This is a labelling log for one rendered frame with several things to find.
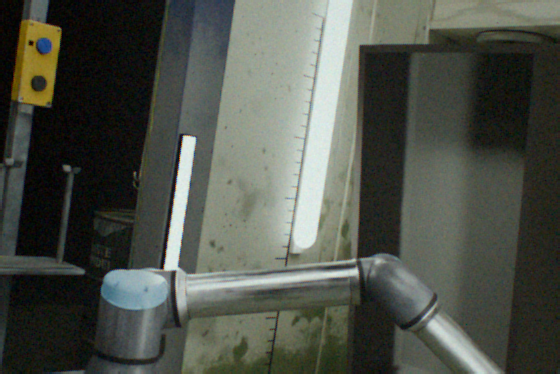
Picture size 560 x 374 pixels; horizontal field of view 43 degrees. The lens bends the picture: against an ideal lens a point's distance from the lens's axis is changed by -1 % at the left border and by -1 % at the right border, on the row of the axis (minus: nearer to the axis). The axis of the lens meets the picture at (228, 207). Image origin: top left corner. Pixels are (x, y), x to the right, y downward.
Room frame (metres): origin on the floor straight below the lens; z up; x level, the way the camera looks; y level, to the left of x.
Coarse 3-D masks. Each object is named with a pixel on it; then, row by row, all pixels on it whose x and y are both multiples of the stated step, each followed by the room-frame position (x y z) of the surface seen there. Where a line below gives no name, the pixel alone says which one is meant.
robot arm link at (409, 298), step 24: (384, 264) 1.66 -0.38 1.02; (384, 288) 1.61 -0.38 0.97; (408, 288) 1.59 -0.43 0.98; (384, 312) 1.63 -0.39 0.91; (408, 312) 1.57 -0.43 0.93; (432, 312) 1.57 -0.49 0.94; (432, 336) 1.58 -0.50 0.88; (456, 336) 1.58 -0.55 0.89; (456, 360) 1.58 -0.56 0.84; (480, 360) 1.58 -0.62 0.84
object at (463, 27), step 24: (456, 0) 3.38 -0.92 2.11; (480, 0) 3.29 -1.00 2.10; (504, 0) 3.21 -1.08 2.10; (528, 0) 3.12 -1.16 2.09; (552, 0) 3.05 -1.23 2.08; (432, 24) 3.45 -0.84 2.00; (456, 24) 3.36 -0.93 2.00; (480, 24) 3.27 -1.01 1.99; (504, 24) 3.18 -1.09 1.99; (528, 24) 3.10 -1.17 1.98; (552, 24) 3.03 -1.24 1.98
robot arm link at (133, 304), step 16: (112, 272) 1.63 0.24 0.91; (128, 272) 1.65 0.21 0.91; (144, 272) 1.67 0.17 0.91; (112, 288) 1.56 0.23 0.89; (128, 288) 1.55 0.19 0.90; (144, 288) 1.56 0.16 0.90; (160, 288) 1.58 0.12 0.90; (112, 304) 1.55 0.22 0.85; (128, 304) 1.54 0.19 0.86; (144, 304) 1.55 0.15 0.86; (160, 304) 1.58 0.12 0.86; (112, 320) 1.55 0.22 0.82; (128, 320) 1.54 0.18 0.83; (144, 320) 1.55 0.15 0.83; (160, 320) 1.59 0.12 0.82; (96, 336) 1.59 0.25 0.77; (112, 336) 1.55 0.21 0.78; (128, 336) 1.54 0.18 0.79; (144, 336) 1.56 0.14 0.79; (160, 336) 1.61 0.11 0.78; (112, 352) 1.55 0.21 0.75; (128, 352) 1.54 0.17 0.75; (144, 352) 1.56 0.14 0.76
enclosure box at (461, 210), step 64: (384, 64) 2.41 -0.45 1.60; (448, 64) 2.46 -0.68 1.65; (512, 64) 2.29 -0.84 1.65; (384, 128) 2.45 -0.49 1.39; (448, 128) 2.48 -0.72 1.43; (512, 128) 2.31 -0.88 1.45; (384, 192) 2.49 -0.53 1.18; (448, 192) 2.50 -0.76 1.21; (512, 192) 2.33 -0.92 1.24; (448, 256) 2.52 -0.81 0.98; (512, 256) 2.35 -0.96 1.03; (384, 320) 2.59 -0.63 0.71; (512, 320) 2.00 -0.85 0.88
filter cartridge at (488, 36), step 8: (480, 32) 3.35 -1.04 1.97; (488, 32) 3.29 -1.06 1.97; (496, 32) 3.26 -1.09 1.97; (504, 32) 3.24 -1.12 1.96; (512, 32) 3.21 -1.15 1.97; (520, 32) 3.20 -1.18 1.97; (528, 32) 3.20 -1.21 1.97; (480, 40) 3.36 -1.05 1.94; (488, 40) 3.31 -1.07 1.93; (496, 40) 3.27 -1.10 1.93; (504, 40) 3.25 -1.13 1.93; (512, 40) 3.23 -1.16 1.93; (520, 40) 3.22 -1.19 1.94; (528, 40) 3.21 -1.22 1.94; (536, 40) 3.21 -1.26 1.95; (544, 40) 3.23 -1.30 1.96; (552, 40) 3.25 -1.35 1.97
